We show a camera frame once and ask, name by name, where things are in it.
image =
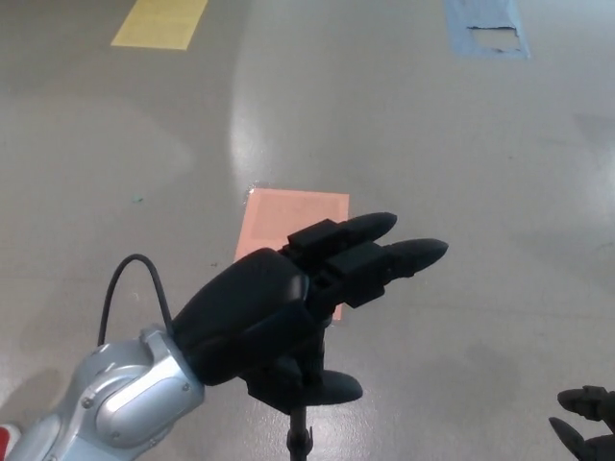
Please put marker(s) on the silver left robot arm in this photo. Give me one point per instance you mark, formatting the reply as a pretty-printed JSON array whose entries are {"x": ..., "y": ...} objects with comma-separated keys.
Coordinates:
[{"x": 120, "y": 403}]

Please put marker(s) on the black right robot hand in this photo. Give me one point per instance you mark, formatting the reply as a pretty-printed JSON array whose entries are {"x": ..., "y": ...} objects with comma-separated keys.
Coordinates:
[{"x": 596, "y": 403}]

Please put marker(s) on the torn blue floor marking patch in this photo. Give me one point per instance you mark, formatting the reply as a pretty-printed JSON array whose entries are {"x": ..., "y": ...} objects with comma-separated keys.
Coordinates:
[{"x": 480, "y": 14}]

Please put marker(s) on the black phone stand tripod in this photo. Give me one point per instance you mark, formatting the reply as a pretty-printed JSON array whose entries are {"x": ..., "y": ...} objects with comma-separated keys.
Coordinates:
[{"x": 299, "y": 437}]

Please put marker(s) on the yellow floor marking patch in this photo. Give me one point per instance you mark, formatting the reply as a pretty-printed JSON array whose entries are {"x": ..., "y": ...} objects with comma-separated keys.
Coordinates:
[{"x": 156, "y": 24}]

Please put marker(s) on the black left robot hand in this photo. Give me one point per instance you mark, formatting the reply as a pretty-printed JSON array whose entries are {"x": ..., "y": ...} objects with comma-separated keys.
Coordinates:
[{"x": 250, "y": 307}]

